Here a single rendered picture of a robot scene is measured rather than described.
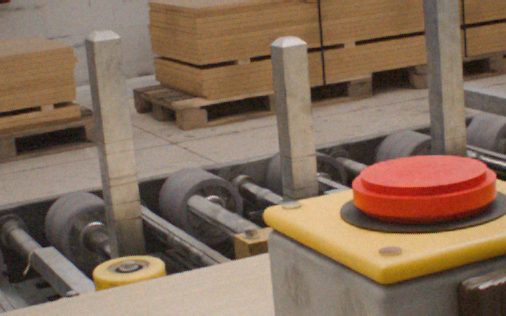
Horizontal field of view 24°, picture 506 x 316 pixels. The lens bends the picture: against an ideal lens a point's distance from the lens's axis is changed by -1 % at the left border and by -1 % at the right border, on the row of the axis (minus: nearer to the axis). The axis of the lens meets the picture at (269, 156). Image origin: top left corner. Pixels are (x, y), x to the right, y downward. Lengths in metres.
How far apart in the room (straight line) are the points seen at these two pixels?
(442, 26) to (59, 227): 0.66
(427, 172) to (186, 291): 0.95
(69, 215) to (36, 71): 4.54
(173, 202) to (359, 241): 1.64
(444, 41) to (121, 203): 0.49
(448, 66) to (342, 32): 5.37
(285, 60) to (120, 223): 0.29
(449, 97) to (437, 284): 1.34
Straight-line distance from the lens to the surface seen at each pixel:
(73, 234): 1.86
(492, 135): 2.20
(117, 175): 1.45
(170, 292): 1.28
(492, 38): 7.57
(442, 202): 0.32
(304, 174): 1.55
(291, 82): 1.52
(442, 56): 1.63
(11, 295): 1.85
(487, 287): 0.30
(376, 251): 0.31
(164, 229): 1.83
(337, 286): 0.32
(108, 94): 1.43
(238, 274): 1.31
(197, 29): 6.60
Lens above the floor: 1.32
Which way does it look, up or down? 13 degrees down
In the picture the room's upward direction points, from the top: 5 degrees counter-clockwise
